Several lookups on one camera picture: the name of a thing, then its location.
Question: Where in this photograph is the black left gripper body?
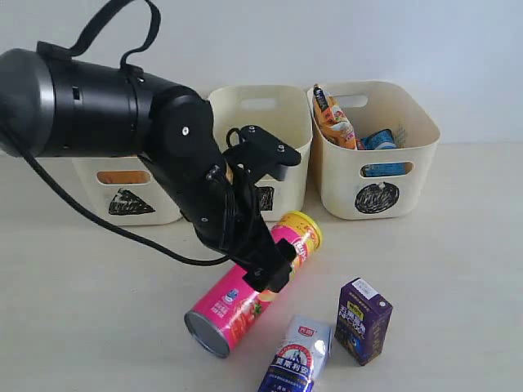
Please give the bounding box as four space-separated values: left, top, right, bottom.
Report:
191 163 279 278

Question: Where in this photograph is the pink Lays chips can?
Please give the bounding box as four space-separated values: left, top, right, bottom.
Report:
184 211 323 358

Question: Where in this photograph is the yellow Lays chips can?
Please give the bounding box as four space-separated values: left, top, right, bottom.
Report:
96 170 150 185

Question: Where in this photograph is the orange noodle packet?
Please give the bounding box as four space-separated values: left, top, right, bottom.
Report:
312 84 358 150

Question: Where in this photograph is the blue noodle packet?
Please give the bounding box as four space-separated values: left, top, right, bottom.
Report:
359 129 409 177

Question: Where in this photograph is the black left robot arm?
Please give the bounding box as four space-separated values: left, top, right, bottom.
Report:
1 49 302 292

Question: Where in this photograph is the white blue milk pouch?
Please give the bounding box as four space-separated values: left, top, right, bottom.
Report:
258 315 333 392

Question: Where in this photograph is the cream bin with circle mark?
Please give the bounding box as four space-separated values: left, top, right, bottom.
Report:
309 81 440 220

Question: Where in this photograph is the purple drink carton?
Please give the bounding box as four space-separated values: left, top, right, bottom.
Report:
334 278 393 366

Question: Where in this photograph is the cream bin with triangle mark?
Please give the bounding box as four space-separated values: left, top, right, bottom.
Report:
73 157 181 226

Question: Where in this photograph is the cream bin with square mark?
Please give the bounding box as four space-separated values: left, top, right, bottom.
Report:
208 85 313 221

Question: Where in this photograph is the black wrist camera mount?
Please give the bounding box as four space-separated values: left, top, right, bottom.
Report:
224 125 302 182

